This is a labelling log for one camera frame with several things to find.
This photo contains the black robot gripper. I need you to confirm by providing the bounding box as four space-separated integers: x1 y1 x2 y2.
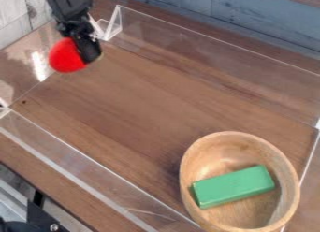
47 0 103 64

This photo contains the red plush strawberry toy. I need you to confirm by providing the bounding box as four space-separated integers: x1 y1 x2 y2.
48 37 86 73

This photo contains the wooden bowl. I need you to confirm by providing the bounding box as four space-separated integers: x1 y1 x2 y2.
180 131 300 232

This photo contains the green rectangular block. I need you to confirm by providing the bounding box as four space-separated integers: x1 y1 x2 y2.
192 165 275 210

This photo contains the clear acrylic corner bracket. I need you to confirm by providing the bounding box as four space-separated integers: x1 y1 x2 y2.
89 6 122 41

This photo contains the clear acrylic barrier wall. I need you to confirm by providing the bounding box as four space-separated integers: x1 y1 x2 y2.
0 3 320 232

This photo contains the black clamp with cable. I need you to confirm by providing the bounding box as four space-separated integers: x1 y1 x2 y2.
0 201 70 232

